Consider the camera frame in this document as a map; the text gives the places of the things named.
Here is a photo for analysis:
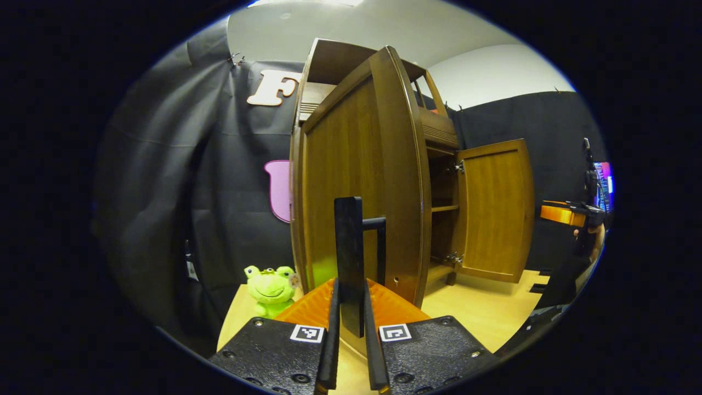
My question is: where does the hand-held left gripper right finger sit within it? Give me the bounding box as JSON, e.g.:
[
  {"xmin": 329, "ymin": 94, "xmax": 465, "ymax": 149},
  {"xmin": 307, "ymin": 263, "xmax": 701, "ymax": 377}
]
[{"xmin": 363, "ymin": 277, "xmax": 500, "ymax": 394}]

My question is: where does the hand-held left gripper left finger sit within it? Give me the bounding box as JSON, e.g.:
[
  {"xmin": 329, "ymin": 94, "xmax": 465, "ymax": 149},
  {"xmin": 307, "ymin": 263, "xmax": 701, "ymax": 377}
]
[{"xmin": 208, "ymin": 277, "xmax": 341, "ymax": 395}]

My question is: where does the wooden cabinet door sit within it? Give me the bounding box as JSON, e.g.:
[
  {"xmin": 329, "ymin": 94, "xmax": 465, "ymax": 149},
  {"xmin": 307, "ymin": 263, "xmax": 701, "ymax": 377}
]
[
  {"xmin": 451, "ymin": 138, "xmax": 535, "ymax": 284},
  {"xmin": 291, "ymin": 46, "xmax": 433, "ymax": 358}
]

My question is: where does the wooden double-door shoe cabinet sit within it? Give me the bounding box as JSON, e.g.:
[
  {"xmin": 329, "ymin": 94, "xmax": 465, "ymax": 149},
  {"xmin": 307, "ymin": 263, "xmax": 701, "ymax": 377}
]
[{"xmin": 289, "ymin": 37, "xmax": 464, "ymax": 308}]

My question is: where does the bright screen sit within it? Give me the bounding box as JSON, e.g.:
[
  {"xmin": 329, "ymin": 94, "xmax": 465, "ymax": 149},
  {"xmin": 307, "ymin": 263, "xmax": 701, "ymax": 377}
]
[{"xmin": 597, "ymin": 162, "xmax": 614, "ymax": 212}]

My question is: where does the green frog plush toy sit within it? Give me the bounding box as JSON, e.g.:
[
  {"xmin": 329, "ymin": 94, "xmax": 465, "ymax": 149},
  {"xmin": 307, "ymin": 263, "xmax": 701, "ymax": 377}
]
[{"xmin": 244, "ymin": 265, "xmax": 300, "ymax": 319}]

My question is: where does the black backdrop cloth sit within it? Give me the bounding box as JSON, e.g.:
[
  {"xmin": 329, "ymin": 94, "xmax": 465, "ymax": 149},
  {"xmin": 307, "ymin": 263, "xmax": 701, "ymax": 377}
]
[{"xmin": 90, "ymin": 19, "xmax": 609, "ymax": 341}]

